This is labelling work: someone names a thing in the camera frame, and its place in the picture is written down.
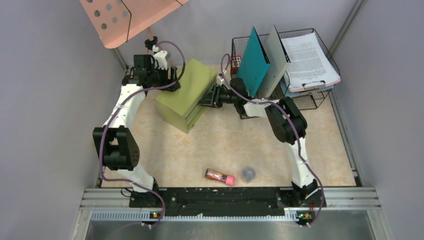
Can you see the red calculator cube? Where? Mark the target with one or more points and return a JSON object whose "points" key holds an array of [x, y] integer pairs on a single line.
{"points": [[235, 64]]}

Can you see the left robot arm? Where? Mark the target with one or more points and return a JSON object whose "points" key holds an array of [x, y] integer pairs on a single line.
{"points": [[116, 147]]}

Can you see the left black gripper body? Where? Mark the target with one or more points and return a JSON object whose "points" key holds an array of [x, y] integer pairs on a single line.
{"points": [[160, 77]]}

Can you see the pink music stand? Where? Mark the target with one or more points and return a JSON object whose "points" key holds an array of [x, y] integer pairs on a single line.
{"points": [[117, 21]]}

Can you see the teal folder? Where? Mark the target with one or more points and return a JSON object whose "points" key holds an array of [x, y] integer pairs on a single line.
{"points": [[254, 64]]}

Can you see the light blue clipboard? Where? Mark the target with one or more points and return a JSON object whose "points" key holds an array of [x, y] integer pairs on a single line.
{"points": [[287, 93]]}

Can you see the clear round container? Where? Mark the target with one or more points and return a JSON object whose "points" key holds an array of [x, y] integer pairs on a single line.
{"points": [[248, 174]]}

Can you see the green rectangular box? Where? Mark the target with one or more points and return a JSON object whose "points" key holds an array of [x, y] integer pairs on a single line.
{"points": [[181, 108]]}

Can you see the grey white folder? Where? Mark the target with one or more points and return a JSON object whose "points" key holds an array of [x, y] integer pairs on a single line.
{"points": [[279, 62]]}

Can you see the black wire desk organizer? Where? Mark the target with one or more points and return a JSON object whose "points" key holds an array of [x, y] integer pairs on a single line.
{"points": [[305, 102]]}

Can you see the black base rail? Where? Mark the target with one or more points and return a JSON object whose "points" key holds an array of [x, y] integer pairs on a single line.
{"points": [[225, 201]]}

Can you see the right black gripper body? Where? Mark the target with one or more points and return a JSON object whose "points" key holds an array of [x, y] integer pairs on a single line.
{"points": [[223, 97]]}

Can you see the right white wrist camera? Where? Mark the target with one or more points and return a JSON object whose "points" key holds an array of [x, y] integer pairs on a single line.
{"points": [[220, 79]]}

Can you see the printed paper clipboard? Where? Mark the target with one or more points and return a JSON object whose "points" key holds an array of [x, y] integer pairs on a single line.
{"points": [[309, 67]]}

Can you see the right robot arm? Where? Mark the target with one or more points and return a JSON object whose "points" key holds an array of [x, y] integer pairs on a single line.
{"points": [[286, 121]]}

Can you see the pink capped pencil tube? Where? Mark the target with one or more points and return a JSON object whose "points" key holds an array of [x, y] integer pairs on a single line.
{"points": [[227, 179]]}

